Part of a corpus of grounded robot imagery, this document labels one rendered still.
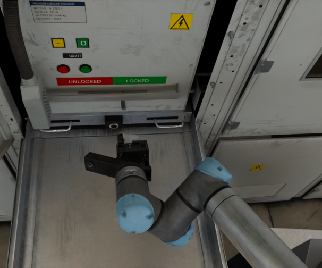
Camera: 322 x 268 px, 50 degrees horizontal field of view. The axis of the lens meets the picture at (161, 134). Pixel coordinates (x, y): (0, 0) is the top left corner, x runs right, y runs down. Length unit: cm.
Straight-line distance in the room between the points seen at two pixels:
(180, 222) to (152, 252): 31
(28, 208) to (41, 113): 30
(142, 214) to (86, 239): 39
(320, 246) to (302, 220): 110
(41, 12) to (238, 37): 48
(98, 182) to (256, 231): 60
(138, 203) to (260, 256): 25
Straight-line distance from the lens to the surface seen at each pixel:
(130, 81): 104
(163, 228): 76
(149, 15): 87
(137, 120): 119
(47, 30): 91
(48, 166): 117
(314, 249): 114
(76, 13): 86
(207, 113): 115
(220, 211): 71
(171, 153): 118
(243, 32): 90
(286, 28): 91
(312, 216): 227
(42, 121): 101
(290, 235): 130
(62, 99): 104
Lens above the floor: 188
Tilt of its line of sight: 58 degrees down
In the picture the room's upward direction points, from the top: 12 degrees clockwise
